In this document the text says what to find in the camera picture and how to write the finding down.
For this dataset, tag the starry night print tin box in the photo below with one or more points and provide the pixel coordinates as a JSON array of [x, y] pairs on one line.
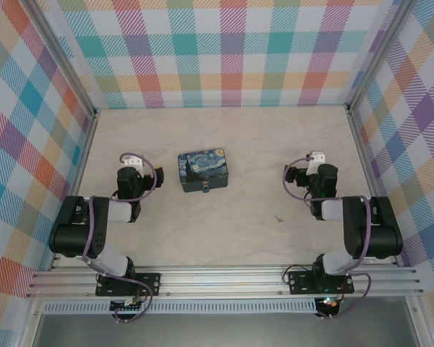
[[202, 166]]

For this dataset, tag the small teal silver padlock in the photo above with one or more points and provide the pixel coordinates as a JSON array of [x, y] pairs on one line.
[[204, 188]]

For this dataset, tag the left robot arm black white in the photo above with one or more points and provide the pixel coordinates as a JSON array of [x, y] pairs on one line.
[[72, 235]]

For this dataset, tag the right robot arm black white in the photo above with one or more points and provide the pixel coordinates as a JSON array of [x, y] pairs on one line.
[[379, 235]]

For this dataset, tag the small circuit board with lights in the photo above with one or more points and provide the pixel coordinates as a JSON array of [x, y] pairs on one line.
[[328, 303]]

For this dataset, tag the small black circuit board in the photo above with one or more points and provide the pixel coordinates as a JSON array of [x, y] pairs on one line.
[[126, 305]]

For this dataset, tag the grey metal shelf plate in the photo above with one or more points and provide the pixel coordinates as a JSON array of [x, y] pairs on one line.
[[220, 330]]

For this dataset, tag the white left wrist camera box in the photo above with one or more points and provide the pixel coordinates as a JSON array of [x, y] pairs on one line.
[[134, 161]]

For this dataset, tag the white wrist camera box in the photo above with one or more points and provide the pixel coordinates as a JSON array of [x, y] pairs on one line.
[[134, 161], [317, 158]]

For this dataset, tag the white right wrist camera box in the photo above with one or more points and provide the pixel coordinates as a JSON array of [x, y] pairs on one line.
[[317, 158]]

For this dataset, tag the aluminium side rail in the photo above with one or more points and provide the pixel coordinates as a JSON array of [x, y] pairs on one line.
[[361, 152], [82, 159]]

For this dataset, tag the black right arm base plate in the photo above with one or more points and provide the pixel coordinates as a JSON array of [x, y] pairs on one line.
[[300, 282]]

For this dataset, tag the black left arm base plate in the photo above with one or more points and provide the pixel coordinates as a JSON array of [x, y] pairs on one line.
[[150, 283]]

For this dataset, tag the long aluminium base rail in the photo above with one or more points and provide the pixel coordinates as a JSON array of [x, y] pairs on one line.
[[220, 280]]

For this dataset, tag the aluminium frame post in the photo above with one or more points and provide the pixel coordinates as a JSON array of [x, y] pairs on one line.
[[61, 58], [379, 54]]

